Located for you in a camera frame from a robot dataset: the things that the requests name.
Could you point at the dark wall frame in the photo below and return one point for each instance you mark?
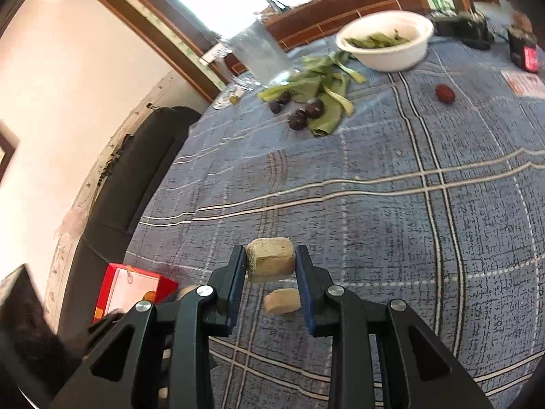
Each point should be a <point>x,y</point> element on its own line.
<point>6,151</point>

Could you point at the round red date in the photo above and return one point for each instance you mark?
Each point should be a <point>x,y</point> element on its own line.
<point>445,93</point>

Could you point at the wooden cabinet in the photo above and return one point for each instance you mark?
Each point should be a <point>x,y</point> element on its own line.
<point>340,8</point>

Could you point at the black chair back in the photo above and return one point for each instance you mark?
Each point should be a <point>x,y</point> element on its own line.
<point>140,170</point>

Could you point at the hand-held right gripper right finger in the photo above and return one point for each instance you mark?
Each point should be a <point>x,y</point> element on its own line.
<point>306,289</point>

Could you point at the red and white box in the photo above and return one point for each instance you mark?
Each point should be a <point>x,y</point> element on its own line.
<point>127,285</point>

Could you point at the chopped greens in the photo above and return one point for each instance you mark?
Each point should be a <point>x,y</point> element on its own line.
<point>377,40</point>

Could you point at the wooden door frame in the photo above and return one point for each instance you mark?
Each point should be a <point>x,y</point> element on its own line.
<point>149,21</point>

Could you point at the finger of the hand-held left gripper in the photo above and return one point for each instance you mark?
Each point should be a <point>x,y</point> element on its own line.
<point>104,323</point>

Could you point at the blue plaid tablecloth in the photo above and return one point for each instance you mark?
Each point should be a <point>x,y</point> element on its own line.
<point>383,221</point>

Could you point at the peeled beige water chestnut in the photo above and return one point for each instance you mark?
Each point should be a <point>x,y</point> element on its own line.
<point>272,260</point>
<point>283,301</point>
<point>188,292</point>

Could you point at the red and black device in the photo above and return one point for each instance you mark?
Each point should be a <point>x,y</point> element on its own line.
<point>528,53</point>

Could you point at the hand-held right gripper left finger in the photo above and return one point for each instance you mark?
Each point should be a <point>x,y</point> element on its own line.
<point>236,289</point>

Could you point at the white and red paper card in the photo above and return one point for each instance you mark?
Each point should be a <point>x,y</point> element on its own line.
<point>526,83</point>

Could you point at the clear glass dish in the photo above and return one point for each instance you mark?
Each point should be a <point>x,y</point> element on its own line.
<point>238,91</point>

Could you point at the white bowl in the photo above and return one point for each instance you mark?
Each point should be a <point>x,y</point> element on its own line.
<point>391,57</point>

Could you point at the green vegetable leaves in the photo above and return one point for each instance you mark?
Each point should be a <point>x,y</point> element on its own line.
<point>323,89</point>

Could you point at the black electronic devices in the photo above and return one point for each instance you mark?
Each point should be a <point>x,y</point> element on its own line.
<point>462,30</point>

